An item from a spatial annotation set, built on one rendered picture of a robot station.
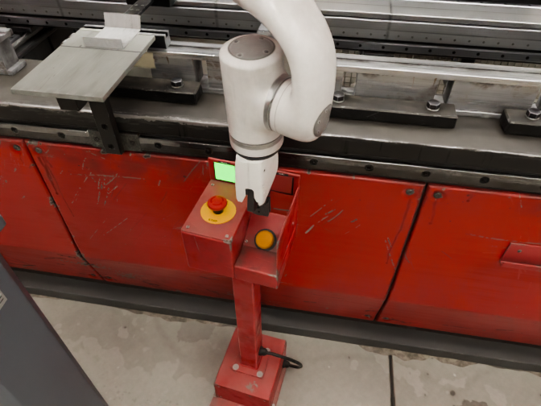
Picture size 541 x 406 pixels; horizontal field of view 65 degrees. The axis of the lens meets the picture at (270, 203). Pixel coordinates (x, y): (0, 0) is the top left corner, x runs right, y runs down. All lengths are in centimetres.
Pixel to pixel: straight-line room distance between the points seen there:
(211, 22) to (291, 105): 75
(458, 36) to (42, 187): 116
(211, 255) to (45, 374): 34
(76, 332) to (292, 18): 144
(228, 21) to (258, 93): 70
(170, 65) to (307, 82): 57
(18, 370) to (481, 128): 96
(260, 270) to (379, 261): 43
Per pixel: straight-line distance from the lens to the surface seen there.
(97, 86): 88
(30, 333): 78
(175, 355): 159
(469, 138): 99
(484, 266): 123
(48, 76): 95
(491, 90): 103
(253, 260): 88
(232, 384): 139
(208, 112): 98
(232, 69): 56
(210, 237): 83
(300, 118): 55
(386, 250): 116
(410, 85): 100
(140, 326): 167
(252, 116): 59
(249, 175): 67
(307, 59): 52
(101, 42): 101
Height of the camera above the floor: 140
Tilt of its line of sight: 45 degrees down
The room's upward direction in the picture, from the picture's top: straight up
